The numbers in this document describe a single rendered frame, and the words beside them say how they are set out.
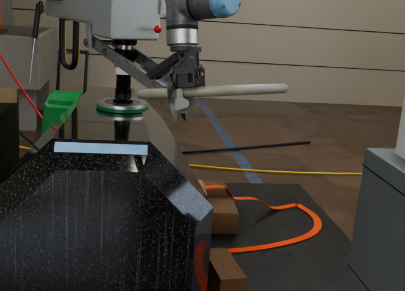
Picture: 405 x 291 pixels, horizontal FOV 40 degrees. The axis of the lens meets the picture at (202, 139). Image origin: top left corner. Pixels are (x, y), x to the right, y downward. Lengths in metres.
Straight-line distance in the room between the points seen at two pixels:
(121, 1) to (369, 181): 1.15
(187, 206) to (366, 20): 6.18
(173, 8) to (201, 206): 0.72
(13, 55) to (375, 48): 4.82
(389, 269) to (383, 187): 0.24
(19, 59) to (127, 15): 2.89
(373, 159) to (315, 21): 5.83
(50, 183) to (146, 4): 0.85
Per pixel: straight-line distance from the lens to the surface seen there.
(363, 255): 1.93
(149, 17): 2.30
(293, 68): 7.57
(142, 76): 2.10
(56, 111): 3.93
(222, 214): 3.11
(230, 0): 1.51
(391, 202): 1.75
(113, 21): 2.24
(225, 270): 2.52
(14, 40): 5.06
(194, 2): 1.53
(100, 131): 2.02
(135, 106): 2.33
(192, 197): 1.94
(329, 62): 7.72
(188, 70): 1.56
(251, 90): 1.61
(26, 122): 5.29
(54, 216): 1.91
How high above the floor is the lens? 1.29
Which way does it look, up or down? 14 degrees down
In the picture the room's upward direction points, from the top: 4 degrees clockwise
